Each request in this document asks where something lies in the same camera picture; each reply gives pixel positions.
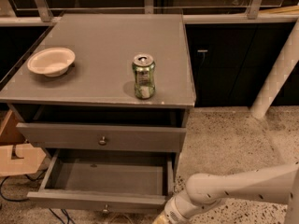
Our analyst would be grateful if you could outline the grey drawer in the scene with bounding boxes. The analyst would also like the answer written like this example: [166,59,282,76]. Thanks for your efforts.
[28,149,173,214]
[17,122,186,152]

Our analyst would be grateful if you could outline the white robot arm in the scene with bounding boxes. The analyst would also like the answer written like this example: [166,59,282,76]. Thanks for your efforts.
[152,21,299,224]

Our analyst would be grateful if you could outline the grey top drawer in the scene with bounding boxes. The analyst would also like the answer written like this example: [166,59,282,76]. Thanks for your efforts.
[17,122,186,152]

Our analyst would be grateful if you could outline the grey drawer cabinet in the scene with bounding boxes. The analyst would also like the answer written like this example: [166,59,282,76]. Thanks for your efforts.
[0,13,197,173]

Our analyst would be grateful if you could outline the green soda can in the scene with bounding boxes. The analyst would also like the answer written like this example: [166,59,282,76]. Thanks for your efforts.
[132,53,155,99]

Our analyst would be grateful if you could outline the wooden block piece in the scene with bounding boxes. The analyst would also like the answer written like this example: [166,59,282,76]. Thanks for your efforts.
[0,110,49,177]

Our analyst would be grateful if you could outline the white paper bowl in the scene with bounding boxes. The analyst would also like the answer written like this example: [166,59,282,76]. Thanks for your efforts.
[27,48,76,77]

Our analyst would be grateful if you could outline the metal window railing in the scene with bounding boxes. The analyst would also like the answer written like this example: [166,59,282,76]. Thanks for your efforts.
[0,0,299,27]

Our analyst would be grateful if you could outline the blue floor cable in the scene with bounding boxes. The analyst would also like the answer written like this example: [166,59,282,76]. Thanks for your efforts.
[0,171,76,224]

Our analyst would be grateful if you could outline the black wall cabinet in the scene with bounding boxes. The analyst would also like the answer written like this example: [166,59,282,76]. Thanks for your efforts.
[186,22,294,107]

